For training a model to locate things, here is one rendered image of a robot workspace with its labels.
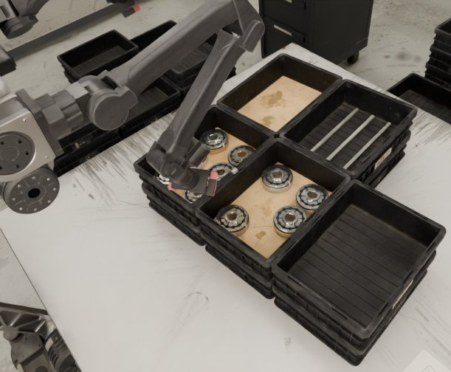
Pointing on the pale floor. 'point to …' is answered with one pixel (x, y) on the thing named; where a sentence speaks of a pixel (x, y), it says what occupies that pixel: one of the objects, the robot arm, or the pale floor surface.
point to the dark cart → (317, 26)
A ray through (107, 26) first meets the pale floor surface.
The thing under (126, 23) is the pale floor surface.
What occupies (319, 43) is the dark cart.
